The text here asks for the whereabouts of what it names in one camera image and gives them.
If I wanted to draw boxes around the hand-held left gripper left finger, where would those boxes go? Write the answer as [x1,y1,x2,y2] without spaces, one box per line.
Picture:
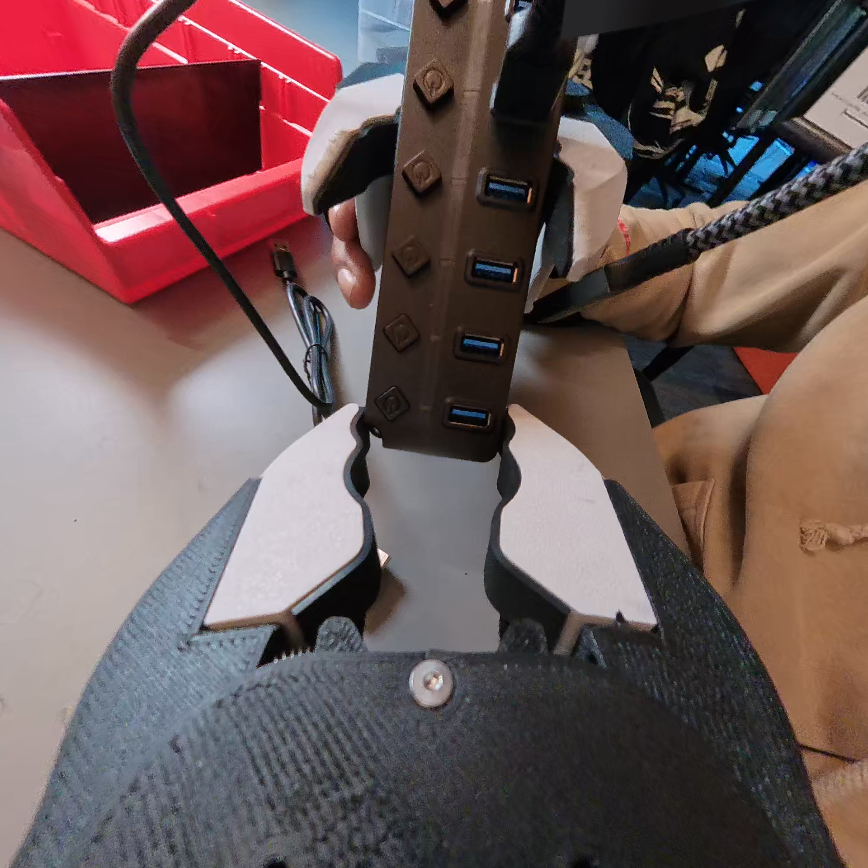
[202,403,384,635]

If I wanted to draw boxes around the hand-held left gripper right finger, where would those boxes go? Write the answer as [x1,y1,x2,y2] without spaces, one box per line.
[485,403,660,653]

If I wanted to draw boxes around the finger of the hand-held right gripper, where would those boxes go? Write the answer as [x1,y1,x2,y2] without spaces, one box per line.
[300,72,406,272]
[524,125,629,314]

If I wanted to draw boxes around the black USB hub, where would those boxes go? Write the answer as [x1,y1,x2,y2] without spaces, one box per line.
[365,0,567,464]

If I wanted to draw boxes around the black hub cable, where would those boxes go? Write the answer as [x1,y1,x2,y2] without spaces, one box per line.
[110,0,338,427]

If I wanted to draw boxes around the red storage bin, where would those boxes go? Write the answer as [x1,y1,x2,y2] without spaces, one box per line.
[0,0,343,305]

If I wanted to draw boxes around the clear plastic container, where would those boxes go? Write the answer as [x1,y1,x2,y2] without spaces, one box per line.
[356,0,416,69]

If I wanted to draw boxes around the black bin divider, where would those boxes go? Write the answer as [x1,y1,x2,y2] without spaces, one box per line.
[0,59,264,225]

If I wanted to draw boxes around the white framed sign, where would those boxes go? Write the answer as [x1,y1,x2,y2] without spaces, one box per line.
[800,61,868,151]

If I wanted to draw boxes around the thin black USB cable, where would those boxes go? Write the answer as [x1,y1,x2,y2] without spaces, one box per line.
[271,239,338,408]

